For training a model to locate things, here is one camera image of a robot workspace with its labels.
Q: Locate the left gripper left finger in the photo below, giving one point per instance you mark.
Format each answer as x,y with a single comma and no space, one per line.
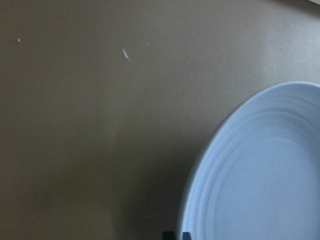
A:
168,235

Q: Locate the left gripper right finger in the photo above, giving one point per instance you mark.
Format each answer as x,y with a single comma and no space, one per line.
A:
186,236

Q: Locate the blue round plate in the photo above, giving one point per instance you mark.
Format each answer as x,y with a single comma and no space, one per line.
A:
258,177

